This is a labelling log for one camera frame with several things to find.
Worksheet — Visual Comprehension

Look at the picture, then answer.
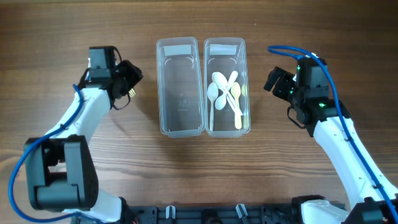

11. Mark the cream plastic fork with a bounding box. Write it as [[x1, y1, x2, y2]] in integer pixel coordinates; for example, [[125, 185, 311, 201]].
[[129, 88, 136, 97]]

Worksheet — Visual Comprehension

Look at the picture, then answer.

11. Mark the cream plastic spoon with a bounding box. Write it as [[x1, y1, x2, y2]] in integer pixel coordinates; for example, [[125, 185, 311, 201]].
[[231, 82, 242, 129]]

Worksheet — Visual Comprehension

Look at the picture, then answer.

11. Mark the left blue cable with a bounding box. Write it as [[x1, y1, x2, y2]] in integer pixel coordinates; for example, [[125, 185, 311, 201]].
[[7, 70, 106, 224]]

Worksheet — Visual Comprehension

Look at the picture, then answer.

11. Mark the white plastic spoon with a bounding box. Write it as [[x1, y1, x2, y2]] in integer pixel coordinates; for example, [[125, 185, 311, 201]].
[[226, 89, 248, 129], [207, 82, 218, 131], [212, 72, 243, 116], [215, 70, 238, 110]]

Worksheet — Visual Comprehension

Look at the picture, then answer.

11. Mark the clear plastic container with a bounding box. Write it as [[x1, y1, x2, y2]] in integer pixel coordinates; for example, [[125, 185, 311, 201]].
[[156, 37, 205, 138], [203, 37, 251, 138]]

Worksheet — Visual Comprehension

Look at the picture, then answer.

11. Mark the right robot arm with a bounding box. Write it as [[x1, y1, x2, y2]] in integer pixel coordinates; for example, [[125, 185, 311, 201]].
[[264, 57, 397, 223]]

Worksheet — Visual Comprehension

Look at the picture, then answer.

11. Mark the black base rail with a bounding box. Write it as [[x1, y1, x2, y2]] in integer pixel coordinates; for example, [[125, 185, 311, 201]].
[[72, 195, 346, 224]]

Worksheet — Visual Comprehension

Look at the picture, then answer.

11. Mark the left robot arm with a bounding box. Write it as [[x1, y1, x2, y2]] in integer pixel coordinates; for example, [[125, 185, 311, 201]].
[[19, 46, 143, 223]]

